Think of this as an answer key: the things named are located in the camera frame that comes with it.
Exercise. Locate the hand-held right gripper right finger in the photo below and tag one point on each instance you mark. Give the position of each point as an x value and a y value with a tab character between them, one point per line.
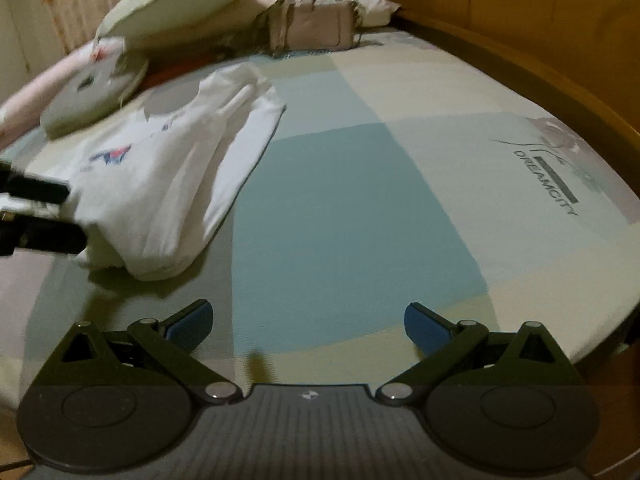
424	327

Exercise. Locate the light green pillow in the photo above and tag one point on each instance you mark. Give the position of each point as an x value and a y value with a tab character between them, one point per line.
175	5

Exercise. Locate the red cloth item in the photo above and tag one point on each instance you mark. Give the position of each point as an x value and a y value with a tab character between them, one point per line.
159	76

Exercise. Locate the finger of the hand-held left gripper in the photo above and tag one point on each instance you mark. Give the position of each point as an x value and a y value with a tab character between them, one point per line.
35	187
45	237

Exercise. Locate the wooden headboard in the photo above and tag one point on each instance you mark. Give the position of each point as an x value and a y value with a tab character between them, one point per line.
525	20

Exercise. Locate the grey cushion with hole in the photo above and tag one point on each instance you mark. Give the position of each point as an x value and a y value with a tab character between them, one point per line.
85	95

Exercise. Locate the pink floral quilt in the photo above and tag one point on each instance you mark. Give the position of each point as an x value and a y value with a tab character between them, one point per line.
25	100

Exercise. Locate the beige handbag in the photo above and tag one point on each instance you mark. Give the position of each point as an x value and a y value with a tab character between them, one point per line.
312	22

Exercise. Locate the white shirt with small print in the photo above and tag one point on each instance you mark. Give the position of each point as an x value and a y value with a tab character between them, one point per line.
165	185

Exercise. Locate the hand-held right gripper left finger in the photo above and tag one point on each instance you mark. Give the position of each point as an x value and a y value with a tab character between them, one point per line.
191	326

